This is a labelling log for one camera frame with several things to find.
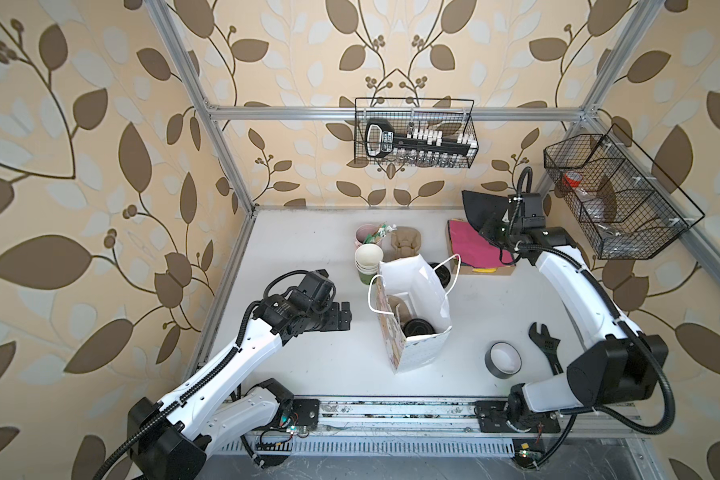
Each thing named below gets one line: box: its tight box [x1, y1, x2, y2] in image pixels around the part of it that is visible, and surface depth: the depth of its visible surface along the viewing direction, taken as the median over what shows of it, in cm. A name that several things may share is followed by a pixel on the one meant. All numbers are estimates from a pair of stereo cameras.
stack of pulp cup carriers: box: [391, 226, 421, 259], surface depth 110 cm
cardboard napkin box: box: [447, 218, 516, 276], surface depth 101 cm
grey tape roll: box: [485, 341, 523, 379], surface depth 84 cm
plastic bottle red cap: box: [562, 171, 583, 188], surface depth 88 cm
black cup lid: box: [402, 318, 437, 337], surface depth 78 cm
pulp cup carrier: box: [387, 295, 413, 324], surface depth 93 cm
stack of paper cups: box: [354, 243, 384, 285], surface depth 93 cm
